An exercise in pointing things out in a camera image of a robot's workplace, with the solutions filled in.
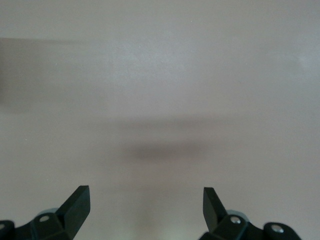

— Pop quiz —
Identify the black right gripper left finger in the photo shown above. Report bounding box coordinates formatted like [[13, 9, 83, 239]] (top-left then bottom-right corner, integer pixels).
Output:
[[14, 185, 91, 240]]

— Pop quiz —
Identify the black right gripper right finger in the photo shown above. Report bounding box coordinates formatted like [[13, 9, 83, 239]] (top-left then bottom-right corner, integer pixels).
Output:
[[199, 186, 263, 240]]

